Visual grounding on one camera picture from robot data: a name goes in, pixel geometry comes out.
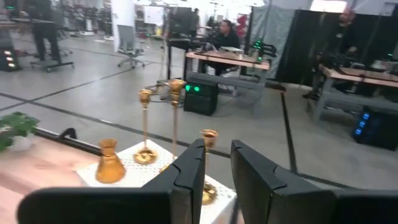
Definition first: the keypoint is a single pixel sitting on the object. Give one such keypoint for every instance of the squat gold ribbed candle holder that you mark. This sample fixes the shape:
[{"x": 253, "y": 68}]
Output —
[{"x": 110, "y": 169}]

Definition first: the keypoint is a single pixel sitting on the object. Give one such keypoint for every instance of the grey curtain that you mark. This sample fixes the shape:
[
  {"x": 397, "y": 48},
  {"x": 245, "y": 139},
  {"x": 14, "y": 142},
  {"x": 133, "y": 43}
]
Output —
[{"x": 273, "y": 28}]

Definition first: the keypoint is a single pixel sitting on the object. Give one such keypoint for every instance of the black rolling standing desk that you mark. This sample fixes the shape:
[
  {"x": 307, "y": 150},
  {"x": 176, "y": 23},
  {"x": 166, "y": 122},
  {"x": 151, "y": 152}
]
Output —
[{"x": 53, "y": 64}]

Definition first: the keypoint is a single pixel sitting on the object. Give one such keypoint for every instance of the white perforated riser stand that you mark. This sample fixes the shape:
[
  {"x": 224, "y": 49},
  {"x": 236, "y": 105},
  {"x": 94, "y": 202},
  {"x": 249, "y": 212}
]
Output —
[{"x": 133, "y": 177}]

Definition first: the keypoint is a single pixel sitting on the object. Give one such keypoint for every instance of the black computer tower green lights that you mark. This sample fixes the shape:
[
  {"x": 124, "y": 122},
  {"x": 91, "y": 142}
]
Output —
[{"x": 200, "y": 102}]

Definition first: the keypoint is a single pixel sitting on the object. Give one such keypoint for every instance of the black computer tower pink lights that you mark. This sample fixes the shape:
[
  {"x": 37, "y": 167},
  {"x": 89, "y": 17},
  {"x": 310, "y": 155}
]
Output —
[{"x": 11, "y": 60}]

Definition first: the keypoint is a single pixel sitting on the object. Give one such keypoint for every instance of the black curtain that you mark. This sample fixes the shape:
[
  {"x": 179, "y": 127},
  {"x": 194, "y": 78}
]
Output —
[{"x": 304, "y": 37}]

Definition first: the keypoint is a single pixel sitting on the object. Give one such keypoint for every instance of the medium gold candlestick holder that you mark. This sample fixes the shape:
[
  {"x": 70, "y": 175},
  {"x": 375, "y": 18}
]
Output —
[{"x": 145, "y": 157}]

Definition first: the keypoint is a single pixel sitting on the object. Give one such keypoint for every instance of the tallest gold candlestick holder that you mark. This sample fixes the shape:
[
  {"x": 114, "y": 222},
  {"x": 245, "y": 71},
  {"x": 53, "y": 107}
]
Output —
[{"x": 175, "y": 85}]

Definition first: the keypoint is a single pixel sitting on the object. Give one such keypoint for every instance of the white plant pot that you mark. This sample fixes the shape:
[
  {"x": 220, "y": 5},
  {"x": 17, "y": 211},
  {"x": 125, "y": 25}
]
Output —
[{"x": 23, "y": 143}]

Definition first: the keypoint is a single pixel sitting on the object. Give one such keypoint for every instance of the white pillar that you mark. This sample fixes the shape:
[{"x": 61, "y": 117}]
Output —
[{"x": 122, "y": 12}]

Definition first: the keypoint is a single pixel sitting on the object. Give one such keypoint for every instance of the grey office chair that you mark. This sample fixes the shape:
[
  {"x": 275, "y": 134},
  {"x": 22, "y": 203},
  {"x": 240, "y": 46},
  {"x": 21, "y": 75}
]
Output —
[{"x": 126, "y": 37}]

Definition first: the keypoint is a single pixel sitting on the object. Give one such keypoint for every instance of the black table edge rail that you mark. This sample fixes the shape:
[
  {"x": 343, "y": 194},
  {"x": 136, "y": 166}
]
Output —
[{"x": 77, "y": 144}]

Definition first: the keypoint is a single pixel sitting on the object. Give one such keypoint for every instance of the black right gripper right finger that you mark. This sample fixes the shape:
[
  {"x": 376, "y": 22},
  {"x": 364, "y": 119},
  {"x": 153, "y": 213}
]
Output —
[{"x": 295, "y": 202}]

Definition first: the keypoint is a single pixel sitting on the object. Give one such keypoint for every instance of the black monitor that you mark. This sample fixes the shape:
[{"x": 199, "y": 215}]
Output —
[{"x": 182, "y": 21}]

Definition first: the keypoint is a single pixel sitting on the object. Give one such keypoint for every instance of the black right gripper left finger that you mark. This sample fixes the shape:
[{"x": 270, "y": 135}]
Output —
[{"x": 124, "y": 205}]

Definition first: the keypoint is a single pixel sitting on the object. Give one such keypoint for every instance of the shortest slim gold candlestick holder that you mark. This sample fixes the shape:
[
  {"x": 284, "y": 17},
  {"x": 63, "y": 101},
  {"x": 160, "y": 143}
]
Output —
[{"x": 209, "y": 138}]

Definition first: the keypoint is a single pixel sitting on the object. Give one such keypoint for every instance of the green leafy plant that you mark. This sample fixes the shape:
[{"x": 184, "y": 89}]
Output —
[{"x": 18, "y": 124}]

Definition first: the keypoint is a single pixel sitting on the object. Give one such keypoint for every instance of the person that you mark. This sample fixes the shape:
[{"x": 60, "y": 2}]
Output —
[
  {"x": 195, "y": 21},
  {"x": 342, "y": 37},
  {"x": 40, "y": 12},
  {"x": 228, "y": 39}
]

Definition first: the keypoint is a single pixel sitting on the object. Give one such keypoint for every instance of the black computer tower blue lights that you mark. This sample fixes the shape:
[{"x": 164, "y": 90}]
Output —
[{"x": 379, "y": 130}]

